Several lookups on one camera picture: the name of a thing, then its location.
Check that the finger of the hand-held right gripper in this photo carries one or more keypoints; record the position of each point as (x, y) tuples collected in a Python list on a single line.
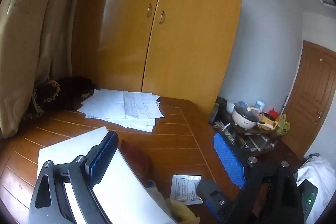
[(212, 195)]

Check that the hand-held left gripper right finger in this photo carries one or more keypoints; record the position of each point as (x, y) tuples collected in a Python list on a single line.
[(228, 158)]

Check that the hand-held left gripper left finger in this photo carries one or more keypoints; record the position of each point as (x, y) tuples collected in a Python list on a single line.
[(102, 158)]

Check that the white bedding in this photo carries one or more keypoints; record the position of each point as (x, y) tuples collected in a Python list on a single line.
[(323, 174)]

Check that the small printed leaflet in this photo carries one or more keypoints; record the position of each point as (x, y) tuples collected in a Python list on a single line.
[(183, 190)]

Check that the yellow cloth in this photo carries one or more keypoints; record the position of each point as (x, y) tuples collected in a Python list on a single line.
[(181, 211)]

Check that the large white paper sheet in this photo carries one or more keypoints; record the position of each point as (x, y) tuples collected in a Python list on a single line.
[(123, 187)]

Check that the white electric pot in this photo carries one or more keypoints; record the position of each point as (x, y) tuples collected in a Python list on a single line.
[(244, 116)]

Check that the dark side table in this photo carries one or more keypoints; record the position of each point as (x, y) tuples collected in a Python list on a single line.
[(286, 150)]

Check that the white cup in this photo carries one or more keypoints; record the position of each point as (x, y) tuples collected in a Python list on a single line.
[(230, 107)]

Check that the yellow cup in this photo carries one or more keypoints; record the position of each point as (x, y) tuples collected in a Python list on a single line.
[(269, 123)]

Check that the pile of white papers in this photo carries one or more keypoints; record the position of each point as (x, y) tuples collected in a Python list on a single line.
[(118, 106)]

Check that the dark jar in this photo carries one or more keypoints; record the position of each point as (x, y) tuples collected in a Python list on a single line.
[(221, 102)]

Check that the blue mug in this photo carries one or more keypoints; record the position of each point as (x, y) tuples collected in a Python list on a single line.
[(243, 104)]

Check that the blue and white bottle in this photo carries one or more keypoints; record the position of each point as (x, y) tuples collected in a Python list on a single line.
[(260, 104)]

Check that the yellow-green plastic bag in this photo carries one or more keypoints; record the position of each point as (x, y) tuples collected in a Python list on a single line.
[(283, 125)]

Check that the red container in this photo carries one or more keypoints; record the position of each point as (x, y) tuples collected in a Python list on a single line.
[(273, 113)]

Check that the dark fringed cloth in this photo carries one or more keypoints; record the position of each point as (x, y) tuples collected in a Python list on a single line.
[(68, 92)]

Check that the brown wooden door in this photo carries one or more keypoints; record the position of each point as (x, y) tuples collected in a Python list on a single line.
[(309, 87)]

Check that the beige patterned curtain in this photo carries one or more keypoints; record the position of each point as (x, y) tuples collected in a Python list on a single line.
[(31, 43)]

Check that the yellow wooden wardrobe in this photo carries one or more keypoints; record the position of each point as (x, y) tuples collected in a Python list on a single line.
[(183, 29)]

